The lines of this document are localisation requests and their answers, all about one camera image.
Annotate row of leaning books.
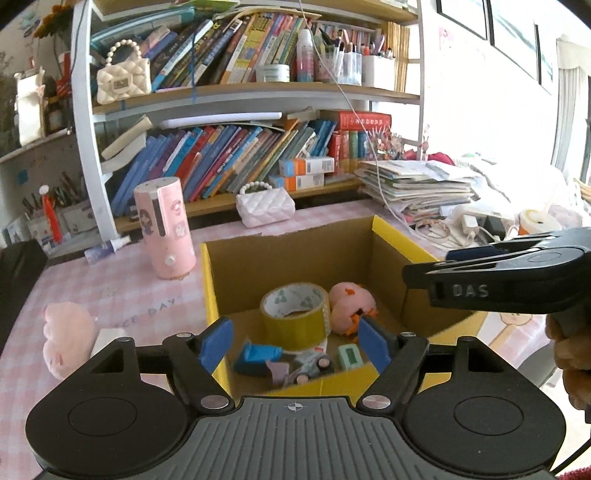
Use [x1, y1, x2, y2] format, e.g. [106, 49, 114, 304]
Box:
[110, 117, 338, 217]

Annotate white pen cup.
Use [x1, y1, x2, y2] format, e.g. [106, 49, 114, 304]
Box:
[362, 30, 397, 90]

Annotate white bookshelf frame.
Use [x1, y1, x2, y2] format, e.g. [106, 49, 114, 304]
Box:
[69, 0, 426, 236]

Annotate tall white spray bottle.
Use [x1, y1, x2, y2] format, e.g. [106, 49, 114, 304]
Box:
[298, 29, 315, 83]

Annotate round white jar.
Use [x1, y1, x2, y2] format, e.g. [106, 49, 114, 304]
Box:
[255, 65, 291, 83]

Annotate white quilted purse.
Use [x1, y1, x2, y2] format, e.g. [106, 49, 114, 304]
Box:
[236, 181, 295, 228]

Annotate black framed picture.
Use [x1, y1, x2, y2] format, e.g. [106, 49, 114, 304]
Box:
[489, 0, 542, 83]
[436, 0, 489, 41]

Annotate stack of papers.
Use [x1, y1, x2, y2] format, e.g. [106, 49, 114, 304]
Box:
[355, 159, 476, 223]

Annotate white curtain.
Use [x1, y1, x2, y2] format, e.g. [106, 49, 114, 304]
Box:
[555, 34, 591, 183]

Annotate yellow tape roll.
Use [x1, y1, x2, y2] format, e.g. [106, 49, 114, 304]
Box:
[260, 282, 332, 349]

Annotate black chair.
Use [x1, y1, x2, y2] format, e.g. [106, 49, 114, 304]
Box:
[0, 239, 49, 354]

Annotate pen holder with pens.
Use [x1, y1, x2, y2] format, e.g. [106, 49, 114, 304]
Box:
[23, 173, 95, 245]

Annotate small green gadget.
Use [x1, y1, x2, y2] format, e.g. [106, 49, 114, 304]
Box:
[337, 344, 364, 371]

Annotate clear pen cup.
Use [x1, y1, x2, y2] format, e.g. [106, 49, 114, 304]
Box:
[318, 28, 363, 86]

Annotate person's red garment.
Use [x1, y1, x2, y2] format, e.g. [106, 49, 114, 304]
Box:
[554, 464, 591, 480]

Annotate beige foam block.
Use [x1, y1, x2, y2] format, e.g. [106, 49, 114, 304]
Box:
[102, 115, 153, 160]
[100, 136, 147, 174]

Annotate small spray bottle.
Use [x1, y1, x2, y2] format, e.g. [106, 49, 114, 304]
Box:
[84, 236, 130, 264]

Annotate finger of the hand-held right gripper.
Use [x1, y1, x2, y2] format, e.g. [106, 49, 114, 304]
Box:
[402, 249, 536, 289]
[445, 232, 570, 262]

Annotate pink duck plush toy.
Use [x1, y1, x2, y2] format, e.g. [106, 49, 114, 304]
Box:
[329, 281, 379, 337]

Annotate white cable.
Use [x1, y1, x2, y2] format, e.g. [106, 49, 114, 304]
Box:
[298, 0, 416, 227]

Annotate black cable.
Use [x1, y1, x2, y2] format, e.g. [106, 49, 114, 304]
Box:
[554, 434, 591, 472]

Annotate row of upright books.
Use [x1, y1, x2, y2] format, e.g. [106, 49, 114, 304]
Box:
[92, 7, 324, 90]

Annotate orange cup with straw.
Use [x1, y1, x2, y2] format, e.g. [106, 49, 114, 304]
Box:
[518, 194, 563, 237]

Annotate white paper bag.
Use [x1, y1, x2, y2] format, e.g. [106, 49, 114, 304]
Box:
[15, 73, 48, 145]

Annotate person's right hand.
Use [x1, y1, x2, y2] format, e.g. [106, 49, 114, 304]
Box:
[545, 314, 591, 411]

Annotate pink cylindrical humidifier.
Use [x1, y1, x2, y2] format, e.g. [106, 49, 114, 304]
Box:
[134, 176, 197, 280]

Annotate yellow artificial flower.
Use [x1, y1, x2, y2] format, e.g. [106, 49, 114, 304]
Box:
[33, 4, 71, 38]

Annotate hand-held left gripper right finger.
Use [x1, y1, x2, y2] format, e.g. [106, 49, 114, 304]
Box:
[358, 315, 506, 414]

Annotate red and white stick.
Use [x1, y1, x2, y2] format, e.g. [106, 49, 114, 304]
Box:
[39, 185, 63, 243]

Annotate pink checked tablecloth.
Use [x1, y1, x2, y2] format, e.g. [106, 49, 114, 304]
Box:
[0, 198, 555, 480]

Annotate cardboard box yellow rim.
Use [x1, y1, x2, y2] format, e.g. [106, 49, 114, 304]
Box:
[201, 215, 485, 398]

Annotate orange and white box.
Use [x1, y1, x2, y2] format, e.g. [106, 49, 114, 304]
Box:
[269, 174, 325, 192]
[278, 157, 334, 176]

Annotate blue toy piece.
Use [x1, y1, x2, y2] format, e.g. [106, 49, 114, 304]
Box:
[233, 343, 283, 377]

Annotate cream quilted purse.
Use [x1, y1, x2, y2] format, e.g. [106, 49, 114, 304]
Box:
[96, 41, 152, 105]

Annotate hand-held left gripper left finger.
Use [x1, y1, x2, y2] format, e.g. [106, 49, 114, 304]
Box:
[85, 318, 235, 414]

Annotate red boxed book set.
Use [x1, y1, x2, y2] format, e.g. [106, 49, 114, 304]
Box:
[329, 130, 366, 161]

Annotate white tube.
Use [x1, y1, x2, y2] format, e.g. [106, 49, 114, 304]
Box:
[159, 112, 283, 130]

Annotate small purple item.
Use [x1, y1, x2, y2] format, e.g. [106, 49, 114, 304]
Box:
[265, 360, 291, 385]

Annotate small toy car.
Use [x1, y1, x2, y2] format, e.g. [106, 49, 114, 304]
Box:
[281, 351, 334, 387]

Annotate thick red dictionary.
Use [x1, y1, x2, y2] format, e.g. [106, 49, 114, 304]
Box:
[325, 110, 393, 133]

